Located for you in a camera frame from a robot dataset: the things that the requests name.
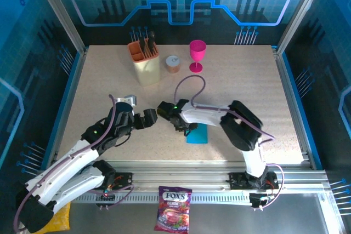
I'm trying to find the blue square paper sheet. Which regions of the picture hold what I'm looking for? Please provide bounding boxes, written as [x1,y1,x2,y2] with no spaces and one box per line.
[186,124,209,145]

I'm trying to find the cream utensil holder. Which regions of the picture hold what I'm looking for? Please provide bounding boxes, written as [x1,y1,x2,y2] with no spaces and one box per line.
[127,41,161,87]

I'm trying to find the small round wooden tin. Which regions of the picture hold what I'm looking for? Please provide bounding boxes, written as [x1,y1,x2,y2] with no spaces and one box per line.
[165,55,182,74]

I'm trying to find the blue table edge strip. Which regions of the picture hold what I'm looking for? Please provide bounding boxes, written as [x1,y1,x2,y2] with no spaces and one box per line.
[281,52,324,170]
[40,52,83,170]

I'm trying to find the pink plastic goblet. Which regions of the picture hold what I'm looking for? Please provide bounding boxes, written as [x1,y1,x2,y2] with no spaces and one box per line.
[188,39,207,74]

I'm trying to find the black round-ended utensil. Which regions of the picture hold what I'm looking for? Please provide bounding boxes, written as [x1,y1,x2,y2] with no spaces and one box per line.
[148,31,157,54]

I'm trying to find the small control board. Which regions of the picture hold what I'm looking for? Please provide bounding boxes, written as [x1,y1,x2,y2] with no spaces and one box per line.
[95,189,116,210]
[248,192,275,212]

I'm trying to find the purple Fox's candy bag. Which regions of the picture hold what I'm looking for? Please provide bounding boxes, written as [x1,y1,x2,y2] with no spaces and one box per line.
[154,186,193,232]

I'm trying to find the yellow snack bag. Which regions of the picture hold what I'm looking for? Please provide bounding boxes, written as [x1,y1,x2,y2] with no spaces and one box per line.
[45,202,71,232]

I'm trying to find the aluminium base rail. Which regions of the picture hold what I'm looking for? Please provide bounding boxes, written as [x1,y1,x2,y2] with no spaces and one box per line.
[34,159,330,195]

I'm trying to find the aluminium table side rail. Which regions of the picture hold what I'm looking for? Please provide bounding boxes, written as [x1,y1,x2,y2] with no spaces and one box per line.
[50,47,89,169]
[271,46,315,170]

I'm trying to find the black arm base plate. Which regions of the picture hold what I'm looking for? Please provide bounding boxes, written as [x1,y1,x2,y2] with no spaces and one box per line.
[228,172,280,191]
[108,172,133,191]

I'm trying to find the slotted grey cable duct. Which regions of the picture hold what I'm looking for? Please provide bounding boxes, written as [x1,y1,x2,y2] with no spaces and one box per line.
[79,192,252,204]

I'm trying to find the aluminium frame post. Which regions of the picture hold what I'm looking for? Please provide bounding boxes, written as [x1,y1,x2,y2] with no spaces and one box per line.
[30,0,89,55]
[276,0,330,55]

